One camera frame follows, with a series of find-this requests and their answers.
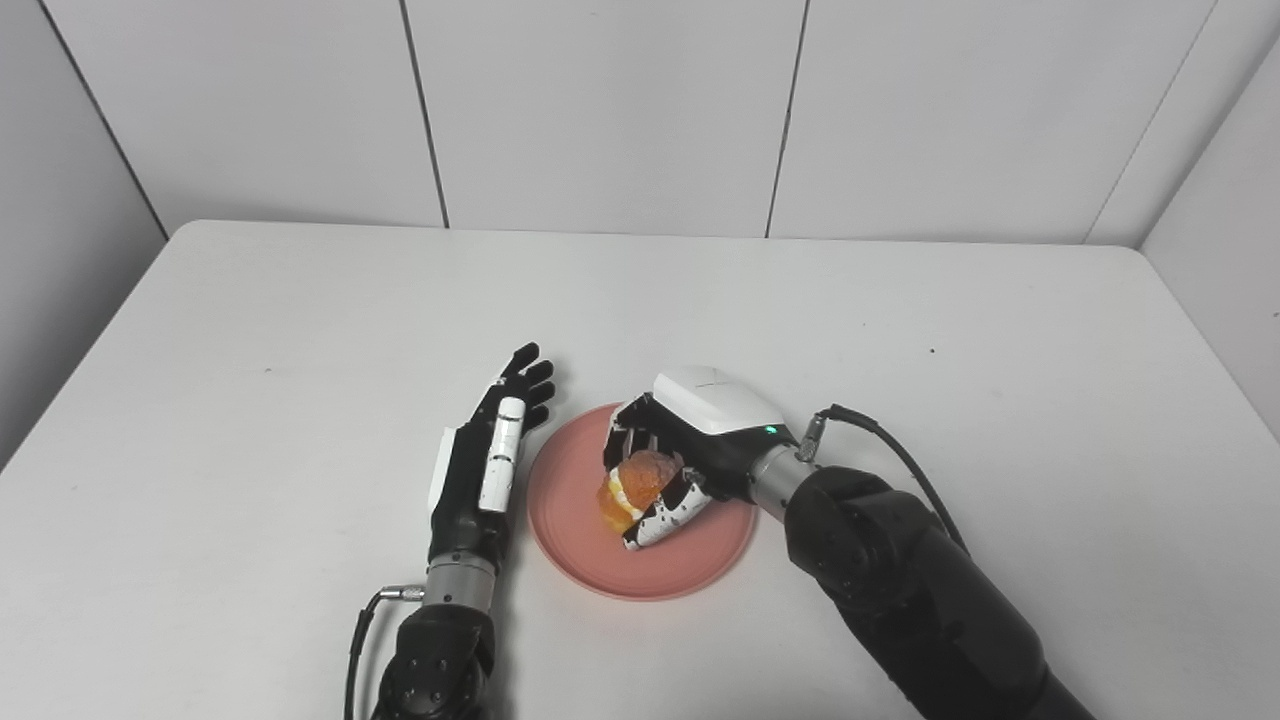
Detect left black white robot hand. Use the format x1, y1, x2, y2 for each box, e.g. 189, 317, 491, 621
428, 342, 556, 573

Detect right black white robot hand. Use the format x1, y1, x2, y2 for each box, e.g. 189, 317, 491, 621
602, 365, 801, 552

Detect cream puff pastry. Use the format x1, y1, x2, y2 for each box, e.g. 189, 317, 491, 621
597, 449, 685, 536

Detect pink round plate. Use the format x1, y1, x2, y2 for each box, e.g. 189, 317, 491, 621
527, 402, 758, 602

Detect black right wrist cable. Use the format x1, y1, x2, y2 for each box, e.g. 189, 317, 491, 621
797, 404, 971, 556

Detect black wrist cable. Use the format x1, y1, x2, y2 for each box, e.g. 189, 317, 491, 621
343, 584, 426, 720
797, 404, 971, 556

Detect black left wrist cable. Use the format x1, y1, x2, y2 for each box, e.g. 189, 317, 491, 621
343, 584, 426, 720

